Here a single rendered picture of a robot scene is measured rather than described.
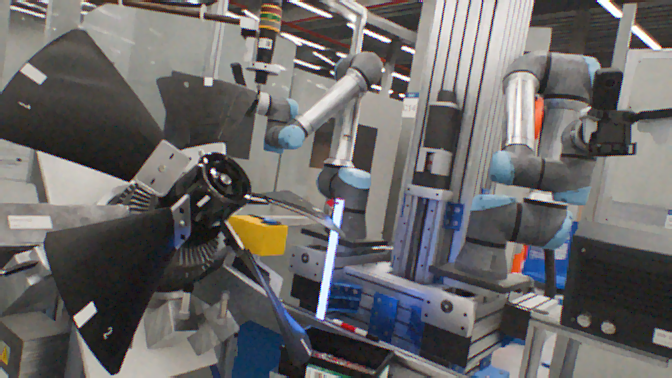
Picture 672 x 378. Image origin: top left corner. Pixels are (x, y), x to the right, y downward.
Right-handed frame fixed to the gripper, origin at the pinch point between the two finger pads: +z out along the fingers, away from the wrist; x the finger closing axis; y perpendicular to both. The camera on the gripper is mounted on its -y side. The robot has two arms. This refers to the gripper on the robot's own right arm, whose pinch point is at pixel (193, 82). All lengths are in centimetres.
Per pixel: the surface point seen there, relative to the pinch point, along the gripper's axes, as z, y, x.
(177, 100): 11, 3, -50
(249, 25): 1, -15, -62
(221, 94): 1.6, -0.4, -49.9
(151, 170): 16, 14, -72
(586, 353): -183, 80, -37
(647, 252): -60, 8, -115
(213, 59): -8.3, -8.9, 18.8
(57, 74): 32, 1, -71
